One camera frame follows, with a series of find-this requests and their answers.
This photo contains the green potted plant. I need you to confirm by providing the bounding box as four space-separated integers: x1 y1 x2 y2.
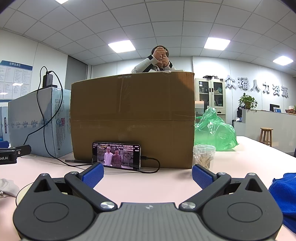
238 93 258 110

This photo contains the wooden stool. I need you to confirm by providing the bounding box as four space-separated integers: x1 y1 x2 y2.
259 127 274 147

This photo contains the black power adapter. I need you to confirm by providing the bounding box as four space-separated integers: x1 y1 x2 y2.
43 71 58 88

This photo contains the green plastic bag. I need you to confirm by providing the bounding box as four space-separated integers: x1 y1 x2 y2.
194 107 239 152

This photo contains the blue cloth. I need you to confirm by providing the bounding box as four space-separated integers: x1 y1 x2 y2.
268 172 296 234

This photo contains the clear cotton swab container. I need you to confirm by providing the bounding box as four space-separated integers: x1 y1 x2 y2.
193 144 216 171

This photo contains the white reception counter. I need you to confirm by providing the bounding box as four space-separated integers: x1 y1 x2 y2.
232 109 296 156

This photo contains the large brown cardboard box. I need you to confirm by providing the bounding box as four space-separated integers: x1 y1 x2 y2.
70 71 196 169

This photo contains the ceiling light panel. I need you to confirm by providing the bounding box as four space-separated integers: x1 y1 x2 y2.
108 40 137 53
204 37 231 50
272 55 294 66

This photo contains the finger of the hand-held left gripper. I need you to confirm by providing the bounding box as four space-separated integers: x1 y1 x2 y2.
10 145 31 159

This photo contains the glass door cabinet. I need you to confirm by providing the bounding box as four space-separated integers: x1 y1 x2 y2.
194 77 226 121

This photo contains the small light blue box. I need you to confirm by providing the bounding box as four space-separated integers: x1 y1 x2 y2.
0 106 11 145

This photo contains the black smartphone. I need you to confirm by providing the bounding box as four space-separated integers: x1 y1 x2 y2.
92 142 141 172

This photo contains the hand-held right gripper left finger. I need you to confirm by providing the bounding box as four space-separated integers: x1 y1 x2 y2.
32 162 117 211

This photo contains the black phone charging cable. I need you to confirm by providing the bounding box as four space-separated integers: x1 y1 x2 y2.
37 66 161 174

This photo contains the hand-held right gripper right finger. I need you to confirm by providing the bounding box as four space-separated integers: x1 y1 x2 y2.
179 164 269 211

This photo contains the grey wall lettering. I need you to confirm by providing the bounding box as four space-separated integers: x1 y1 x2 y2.
216 75 289 98

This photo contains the large light blue box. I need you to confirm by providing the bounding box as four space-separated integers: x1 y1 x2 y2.
8 88 74 158

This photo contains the blue wall notice board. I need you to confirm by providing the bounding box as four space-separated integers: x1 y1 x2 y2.
0 60 33 100

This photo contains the black power cable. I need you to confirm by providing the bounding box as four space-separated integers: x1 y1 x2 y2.
13 71 64 149

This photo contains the white cloth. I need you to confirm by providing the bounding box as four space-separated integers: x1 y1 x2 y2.
0 178 20 198

